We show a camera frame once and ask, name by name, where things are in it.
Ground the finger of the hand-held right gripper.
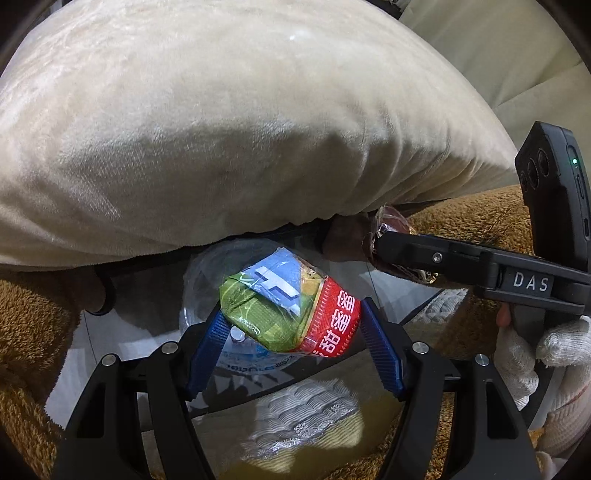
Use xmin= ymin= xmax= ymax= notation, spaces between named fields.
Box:
xmin=374 ymin=230 xmax=502 ymax=289

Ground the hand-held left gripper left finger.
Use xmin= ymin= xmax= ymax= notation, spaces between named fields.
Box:
xmin=53 ymin=311 xmax=232 ymax=480

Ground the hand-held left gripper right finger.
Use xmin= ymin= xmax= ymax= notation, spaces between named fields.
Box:
xmin=359 ymin=298 xmax=542 ymax=480

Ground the brown snack packet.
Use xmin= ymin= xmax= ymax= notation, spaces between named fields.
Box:
xmin=362 ymin=205 xmax=439 ymax=283

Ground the green red snack packet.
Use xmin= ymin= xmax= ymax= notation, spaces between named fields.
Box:
xmin=218 ymin=247 xmax=363 ymax=358

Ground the person's right hand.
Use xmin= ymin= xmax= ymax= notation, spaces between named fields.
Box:
xmin=494 ymin=305 xmax=591 ymax=462

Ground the white knit cloth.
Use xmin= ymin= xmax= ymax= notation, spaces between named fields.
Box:
xmin=411 ymin=288 xmax=468 ymax=325
xmin=252 ymin=381 xmax=361 ymax=455

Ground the large beige velvet cushion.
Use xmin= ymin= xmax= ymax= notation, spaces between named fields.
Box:
xmin=0 ymin=0 xmax=520 ymax=268

